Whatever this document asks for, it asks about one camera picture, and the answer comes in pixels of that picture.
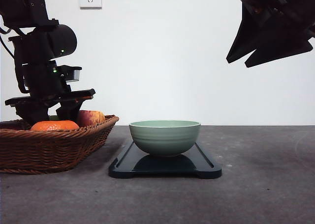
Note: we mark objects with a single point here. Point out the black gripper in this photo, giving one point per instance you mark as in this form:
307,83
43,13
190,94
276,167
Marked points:
262,24
46,90

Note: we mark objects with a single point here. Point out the green ceramic bowl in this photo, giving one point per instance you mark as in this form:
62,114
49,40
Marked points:
164,137

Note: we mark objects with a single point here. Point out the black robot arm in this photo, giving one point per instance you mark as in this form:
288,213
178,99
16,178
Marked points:
39,41

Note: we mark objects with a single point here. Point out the brown wicker basket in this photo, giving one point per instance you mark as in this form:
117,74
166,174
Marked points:
49,151

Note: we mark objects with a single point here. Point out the green fruit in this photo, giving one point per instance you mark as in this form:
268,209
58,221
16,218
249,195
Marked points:
53,118

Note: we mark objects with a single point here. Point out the orange tangerine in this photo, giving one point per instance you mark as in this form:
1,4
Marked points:
55,125

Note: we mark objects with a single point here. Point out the red yellow apple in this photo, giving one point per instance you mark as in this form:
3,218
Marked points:
90,117

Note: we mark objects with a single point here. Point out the dark blue rectangular tray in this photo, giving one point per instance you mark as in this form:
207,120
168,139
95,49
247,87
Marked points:
133,162

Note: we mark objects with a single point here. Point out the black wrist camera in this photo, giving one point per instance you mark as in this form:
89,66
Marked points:
69,73

